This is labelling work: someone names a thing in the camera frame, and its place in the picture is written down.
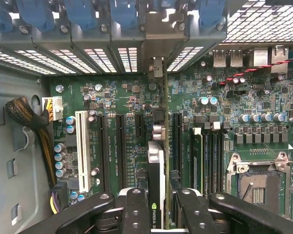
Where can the silver ethernet port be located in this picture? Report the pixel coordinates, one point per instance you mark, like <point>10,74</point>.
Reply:
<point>280,59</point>

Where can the perforated slot cover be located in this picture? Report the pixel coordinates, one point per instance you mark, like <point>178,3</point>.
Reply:
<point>45,61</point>
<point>127,59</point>
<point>22,63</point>
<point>73,61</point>
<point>100,60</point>
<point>185,59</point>

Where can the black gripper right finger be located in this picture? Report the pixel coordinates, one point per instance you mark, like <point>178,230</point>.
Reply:
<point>195,214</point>

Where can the open PC case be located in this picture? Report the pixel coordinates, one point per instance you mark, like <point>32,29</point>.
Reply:
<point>14,151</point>

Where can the silver USB port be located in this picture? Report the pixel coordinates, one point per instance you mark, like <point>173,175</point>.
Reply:
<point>219,58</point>
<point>236,58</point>

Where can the green motherboard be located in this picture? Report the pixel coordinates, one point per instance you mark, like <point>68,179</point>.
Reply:
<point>112,97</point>

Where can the white PCI slot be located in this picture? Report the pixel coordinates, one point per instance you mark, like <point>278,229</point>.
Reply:
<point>84,151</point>

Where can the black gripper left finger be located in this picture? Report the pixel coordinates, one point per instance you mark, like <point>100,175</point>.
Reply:
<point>136,207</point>

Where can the black RAM slot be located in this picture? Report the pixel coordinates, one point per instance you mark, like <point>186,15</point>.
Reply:
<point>214,165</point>
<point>206,165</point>
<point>221,165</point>

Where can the white power connector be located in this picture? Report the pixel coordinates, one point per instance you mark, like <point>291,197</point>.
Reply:
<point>56,107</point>

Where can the CPU socket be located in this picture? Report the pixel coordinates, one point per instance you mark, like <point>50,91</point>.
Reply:
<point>258,192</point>

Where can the short black expansion slot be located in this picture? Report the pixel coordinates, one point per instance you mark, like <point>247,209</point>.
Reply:
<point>139,125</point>

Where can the blue slot clip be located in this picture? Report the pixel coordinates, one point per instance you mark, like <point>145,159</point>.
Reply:
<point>34,14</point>
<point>210,14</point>
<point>0,17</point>
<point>80,14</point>
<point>124,14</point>

